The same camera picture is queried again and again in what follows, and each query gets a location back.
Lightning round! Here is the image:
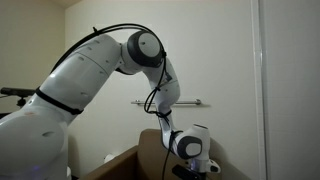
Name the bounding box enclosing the metal wall grab bar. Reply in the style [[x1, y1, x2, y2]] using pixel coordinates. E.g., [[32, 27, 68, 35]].
[[130, 98, 203, 107]]

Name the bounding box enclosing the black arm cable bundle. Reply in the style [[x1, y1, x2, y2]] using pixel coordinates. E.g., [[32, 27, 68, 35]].
[[49, 22, 176, 180]]

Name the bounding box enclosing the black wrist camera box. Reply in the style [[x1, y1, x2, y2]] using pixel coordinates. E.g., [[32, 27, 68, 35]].
[[171, 163, 204, 180]]

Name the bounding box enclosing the brown armchair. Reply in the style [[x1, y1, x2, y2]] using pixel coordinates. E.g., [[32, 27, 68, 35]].
[[79, 129, 223, 180]]

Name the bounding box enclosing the black strap around arm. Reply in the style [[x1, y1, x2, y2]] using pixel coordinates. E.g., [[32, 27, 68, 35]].
[[34, 87, 84, 116]]

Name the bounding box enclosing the white vertical corner trim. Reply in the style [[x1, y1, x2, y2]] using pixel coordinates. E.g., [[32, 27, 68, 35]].
[[251, 0, 268, 180]]

